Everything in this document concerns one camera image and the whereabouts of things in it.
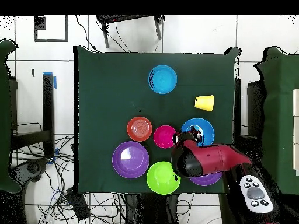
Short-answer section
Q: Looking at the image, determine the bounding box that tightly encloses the green plastic bowl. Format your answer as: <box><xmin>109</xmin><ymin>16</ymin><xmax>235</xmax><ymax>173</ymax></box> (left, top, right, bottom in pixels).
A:
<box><xmin>146</xmin><ymin>161</ymin><xmax>181</xmax><ymax>195</ymax></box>

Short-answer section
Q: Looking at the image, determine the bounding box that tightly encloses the yellow plastic cup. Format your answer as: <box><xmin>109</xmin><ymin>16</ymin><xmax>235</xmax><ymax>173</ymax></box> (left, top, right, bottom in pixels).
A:
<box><xmin>194</xmin><ymin>94</ymin><xmax>215</xmax><ymax>112</ymax></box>

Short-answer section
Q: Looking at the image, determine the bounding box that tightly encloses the pink plastic bowl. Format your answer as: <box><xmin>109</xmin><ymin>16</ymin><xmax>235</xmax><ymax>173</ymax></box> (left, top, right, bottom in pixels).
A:
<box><xmin>153</xmin><ymin>125</ymin><xmax>178</xmax><ymax>149</ymax></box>

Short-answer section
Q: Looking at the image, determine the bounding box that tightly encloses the small blue plastic bowl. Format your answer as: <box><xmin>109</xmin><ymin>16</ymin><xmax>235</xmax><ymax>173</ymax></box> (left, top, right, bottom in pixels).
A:
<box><xmin>148</xmin><ymin>64</ymin><xmax>178</xmax><ymax>95</ymax></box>

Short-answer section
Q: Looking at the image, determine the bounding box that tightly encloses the blue tape piece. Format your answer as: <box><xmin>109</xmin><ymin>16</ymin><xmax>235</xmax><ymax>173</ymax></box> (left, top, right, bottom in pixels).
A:
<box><xmin>47</xmin><ymin>148</ymin><xmax>60</xmax><ymax>165</ymax></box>
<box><xmin>43</xmin><ymin>72</ymin><xmax>57</xmax><ymax>89</ymax></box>

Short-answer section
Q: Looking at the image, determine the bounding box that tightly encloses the purple plastic bowl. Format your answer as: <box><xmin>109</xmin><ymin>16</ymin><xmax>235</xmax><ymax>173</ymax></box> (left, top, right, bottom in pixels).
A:
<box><xmin>189</xmin><ymin>171</ymin><xmax>222</xmax><ymax>187</ymax></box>
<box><xmin>112</xmin><ymin>141</ymin><xmax>150</xmax><ymax>180</ymax></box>

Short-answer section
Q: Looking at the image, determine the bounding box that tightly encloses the black cabinet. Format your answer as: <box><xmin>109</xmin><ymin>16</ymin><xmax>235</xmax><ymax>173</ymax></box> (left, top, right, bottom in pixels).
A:
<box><xmin>247</xmin><ymin>80</ymin><xmax>266</xmax><ymax>137</ymax></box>

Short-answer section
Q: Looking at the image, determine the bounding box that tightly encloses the bundle of floor cables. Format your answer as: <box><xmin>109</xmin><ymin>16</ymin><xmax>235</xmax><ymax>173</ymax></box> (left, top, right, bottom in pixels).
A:
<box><xmin>11</xmin><ymin>122</ymin><xmax>127</xmax><ymax>224</ymax></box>

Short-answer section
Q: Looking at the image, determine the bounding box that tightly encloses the large blue plastic bowl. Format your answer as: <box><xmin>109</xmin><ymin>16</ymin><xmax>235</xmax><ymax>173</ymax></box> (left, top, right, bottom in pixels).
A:
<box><xmin>180</xmin><ymin>117</ymin><xmax>215</xmax><ymax>147</ymax></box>

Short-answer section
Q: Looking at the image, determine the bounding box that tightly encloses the green covered side table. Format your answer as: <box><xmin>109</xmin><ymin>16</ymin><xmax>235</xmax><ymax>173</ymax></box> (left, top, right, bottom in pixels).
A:
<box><xmin>0</xmin><ymin>39</ymin><xmax>22</xmax><ymax>194</ymax></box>
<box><xmin>254</xmin><ymin>46</ymin><xmax>299</xmax><ymax>195</ymax></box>

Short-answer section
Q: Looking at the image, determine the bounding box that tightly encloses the dark green table cloth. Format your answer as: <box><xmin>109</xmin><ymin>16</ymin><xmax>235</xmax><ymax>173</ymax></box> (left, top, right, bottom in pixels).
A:
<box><xmin>73</xmin><ymin>45</ymin><xmax>241</xmax><ymax>194</ymax></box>

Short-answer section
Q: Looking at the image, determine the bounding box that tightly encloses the black floor cable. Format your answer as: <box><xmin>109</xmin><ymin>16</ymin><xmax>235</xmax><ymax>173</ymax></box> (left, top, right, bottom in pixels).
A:
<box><xmin>75</xmin><ymin>15</ymin><xmax>99</xmax><ymax>53</ymax></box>

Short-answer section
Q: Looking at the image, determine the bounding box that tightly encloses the grey office chair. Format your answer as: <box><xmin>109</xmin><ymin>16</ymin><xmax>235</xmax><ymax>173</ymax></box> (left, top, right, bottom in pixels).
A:
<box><xmin>11</xmin><ymin>158</ymin><xmax>50</xmax><ymax>183</ymax></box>

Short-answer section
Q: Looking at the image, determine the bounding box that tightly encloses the black bench frame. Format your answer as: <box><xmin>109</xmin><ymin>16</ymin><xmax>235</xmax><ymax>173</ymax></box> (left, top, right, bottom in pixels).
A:
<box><xmin>10</xmin><ymin>73</ymin><xmax>55</xmax><ymax>158</ymax></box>

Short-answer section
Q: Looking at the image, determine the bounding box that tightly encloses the black square frame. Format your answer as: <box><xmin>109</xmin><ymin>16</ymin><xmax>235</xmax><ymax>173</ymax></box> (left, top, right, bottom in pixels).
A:
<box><xmin>34</xmin><ymin>15</ymin><xmax>69</xmax><ymax>43</ymax></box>

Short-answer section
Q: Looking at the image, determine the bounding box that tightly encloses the orange plastic bowl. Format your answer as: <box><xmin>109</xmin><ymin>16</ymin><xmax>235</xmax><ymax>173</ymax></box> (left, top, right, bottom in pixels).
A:
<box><xmin>127</xmin><ymin>116</ymin><xmax>153</xmax><ymax>142</ymax></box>

